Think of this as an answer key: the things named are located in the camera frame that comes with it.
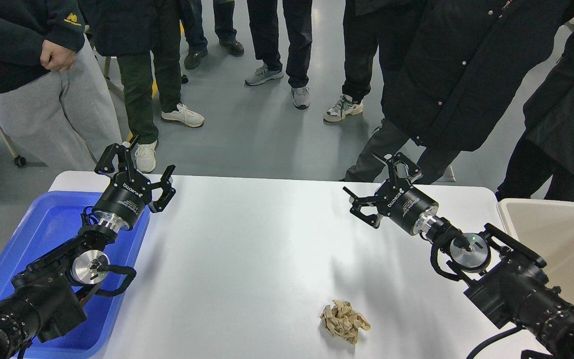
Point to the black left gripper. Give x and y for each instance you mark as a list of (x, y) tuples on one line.
[(124, 200)]

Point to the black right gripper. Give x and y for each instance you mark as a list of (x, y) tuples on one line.
[(403, 203)]

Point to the brown paper ball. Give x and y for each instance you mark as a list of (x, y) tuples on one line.
[(340, 320)]

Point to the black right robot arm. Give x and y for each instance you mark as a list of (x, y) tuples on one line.
[(506, 280)]

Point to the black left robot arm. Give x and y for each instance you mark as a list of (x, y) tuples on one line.
[(51, 292)]

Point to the bystander clenched hand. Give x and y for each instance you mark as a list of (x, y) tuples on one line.
[(55, 57)]

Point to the blue plastic bin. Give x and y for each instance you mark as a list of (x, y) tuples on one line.
[(53, 218)]

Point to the person in long black coat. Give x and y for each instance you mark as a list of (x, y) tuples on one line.
[(460, 74)]

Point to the person in dark green trousers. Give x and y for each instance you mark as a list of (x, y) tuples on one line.
[(144, 36)]

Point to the person in grey sweatpants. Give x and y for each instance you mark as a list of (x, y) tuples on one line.
[(65, 119)]

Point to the person with white green sneaker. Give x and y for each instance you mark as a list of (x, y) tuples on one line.
[(373, 27)]

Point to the beige plastic bin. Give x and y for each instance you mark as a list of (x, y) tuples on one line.
[(546, 227)]

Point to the person in black at right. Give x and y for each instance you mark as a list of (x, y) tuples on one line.
[(545, 151)]

